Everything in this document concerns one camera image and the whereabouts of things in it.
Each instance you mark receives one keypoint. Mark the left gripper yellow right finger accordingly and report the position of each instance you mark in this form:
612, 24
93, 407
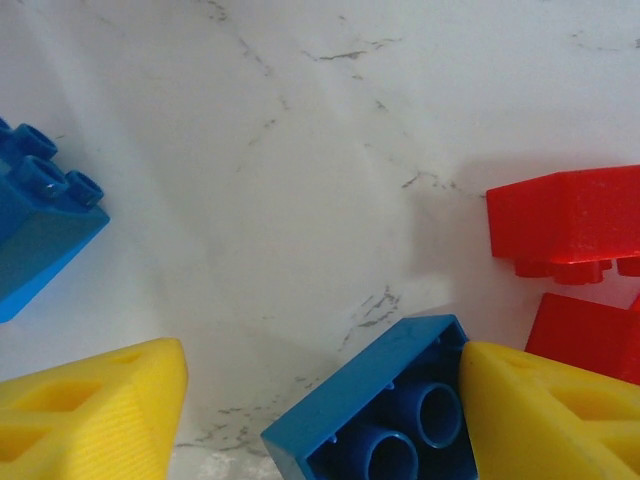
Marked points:
540, 425

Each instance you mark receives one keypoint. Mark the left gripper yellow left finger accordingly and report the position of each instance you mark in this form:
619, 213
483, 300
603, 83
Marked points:
100, 425

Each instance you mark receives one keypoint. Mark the red lego brick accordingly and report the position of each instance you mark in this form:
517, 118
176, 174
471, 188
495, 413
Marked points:
580, 330
565, 220

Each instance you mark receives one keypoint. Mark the blue lego brick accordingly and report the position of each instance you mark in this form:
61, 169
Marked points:
40, 240
350, 385

